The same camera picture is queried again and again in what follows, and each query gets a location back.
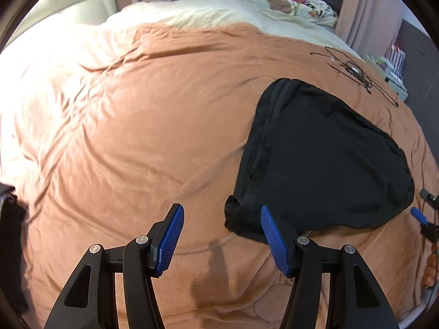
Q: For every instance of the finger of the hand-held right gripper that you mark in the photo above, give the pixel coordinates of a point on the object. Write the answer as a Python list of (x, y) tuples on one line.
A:
[(428, 197), (418, 215)]

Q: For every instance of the black pants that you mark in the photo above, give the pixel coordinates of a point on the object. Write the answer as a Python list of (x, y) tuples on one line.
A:
[(319, 150)]

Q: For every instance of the brown fleece blanket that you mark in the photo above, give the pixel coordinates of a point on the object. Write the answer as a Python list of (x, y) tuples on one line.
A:
[(137, 126)]

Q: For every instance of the person's right hand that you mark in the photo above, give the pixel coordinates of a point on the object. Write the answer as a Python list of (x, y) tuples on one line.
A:
[(431, 270)]

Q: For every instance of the dark cloth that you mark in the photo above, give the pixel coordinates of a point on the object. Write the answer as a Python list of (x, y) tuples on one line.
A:
[(12, 246)]

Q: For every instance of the striped bag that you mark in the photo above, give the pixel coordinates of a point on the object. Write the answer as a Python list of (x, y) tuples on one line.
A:
[(396, 54)]

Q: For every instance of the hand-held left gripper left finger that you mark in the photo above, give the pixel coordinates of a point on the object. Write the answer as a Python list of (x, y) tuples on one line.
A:
[(169, 243)]

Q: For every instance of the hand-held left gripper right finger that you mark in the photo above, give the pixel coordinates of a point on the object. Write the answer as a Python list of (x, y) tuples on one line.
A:
[(274, 243)]

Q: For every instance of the stack of books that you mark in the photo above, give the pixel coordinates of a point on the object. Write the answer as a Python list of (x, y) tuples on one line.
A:
[(387, 72)]

